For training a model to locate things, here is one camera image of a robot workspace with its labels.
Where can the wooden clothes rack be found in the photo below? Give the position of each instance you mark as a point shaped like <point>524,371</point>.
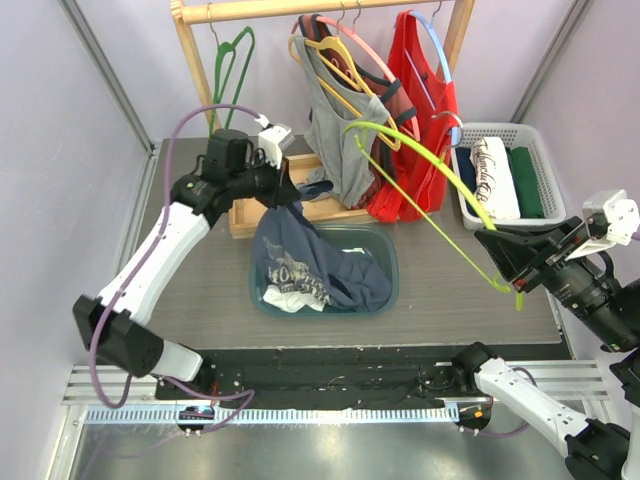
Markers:
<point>245,214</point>

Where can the red tank top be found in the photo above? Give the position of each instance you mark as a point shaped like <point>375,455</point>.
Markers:
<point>429,94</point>

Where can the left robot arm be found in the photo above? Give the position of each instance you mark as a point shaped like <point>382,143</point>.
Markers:
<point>114,323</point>

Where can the folded green shirt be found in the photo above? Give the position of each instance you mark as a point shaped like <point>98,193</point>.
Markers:
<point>525,183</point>

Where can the maroon tank top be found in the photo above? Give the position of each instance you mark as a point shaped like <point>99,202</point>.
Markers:
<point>380,79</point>

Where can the navy blue tank top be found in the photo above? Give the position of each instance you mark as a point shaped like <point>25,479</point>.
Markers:
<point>292,255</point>

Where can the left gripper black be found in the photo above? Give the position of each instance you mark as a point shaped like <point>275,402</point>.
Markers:
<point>283,189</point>

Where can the light blue hanger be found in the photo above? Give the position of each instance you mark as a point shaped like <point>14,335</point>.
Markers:
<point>435,45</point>

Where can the lime green hanger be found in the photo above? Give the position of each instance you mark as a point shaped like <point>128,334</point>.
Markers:
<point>428,187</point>

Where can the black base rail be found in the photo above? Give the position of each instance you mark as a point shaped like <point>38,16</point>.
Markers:
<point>379,377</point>

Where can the white tank top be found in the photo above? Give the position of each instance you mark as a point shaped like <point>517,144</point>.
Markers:
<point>295,301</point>

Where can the teal plastic bin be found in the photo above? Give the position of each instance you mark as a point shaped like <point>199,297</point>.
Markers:
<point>366,241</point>

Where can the aluminium frame post left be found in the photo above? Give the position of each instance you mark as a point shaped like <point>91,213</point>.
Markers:
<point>100,60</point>

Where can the white plastic basket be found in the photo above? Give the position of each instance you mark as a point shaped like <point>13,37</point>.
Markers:
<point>520,135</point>

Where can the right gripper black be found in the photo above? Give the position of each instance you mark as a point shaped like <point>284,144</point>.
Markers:
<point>541,258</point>

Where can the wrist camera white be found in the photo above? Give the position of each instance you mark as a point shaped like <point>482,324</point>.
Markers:
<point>612,218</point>
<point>274,139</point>

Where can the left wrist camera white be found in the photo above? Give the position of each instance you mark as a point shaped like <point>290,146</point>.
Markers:
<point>274,139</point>

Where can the aluminium frame post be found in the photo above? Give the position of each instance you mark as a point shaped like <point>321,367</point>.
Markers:
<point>100,60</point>
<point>570,24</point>

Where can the white slotted cable duct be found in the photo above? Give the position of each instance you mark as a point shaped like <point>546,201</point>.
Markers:
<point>185,414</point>

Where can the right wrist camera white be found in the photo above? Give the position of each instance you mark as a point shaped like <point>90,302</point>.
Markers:
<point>612,218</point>

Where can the grey tank top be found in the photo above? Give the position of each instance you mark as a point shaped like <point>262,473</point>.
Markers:
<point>334,108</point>

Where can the yellow hanger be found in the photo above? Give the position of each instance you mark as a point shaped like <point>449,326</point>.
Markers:
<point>353,79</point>

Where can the folded navy shirt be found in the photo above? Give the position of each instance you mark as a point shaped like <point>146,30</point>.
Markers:
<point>466,169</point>

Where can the dark green hanger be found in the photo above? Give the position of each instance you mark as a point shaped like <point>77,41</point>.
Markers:
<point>231,64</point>

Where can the aluminium frame post right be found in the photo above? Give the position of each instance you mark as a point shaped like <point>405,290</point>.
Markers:
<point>570,24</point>

